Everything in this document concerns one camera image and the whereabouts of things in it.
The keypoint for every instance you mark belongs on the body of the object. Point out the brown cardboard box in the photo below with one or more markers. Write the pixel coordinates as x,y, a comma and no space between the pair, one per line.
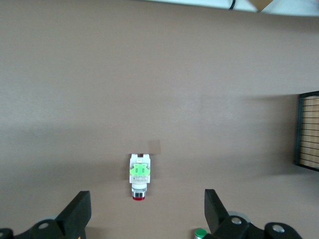
260,5

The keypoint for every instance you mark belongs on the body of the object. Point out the red push button switch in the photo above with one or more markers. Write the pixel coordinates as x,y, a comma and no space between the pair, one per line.
139,171

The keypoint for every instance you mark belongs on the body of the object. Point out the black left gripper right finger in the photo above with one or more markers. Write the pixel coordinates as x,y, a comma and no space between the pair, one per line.
216,216

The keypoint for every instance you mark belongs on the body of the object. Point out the green push button switch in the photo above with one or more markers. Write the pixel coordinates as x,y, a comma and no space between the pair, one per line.
200,232

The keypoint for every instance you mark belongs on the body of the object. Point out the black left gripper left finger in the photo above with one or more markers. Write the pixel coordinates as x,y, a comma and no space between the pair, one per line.
72,216

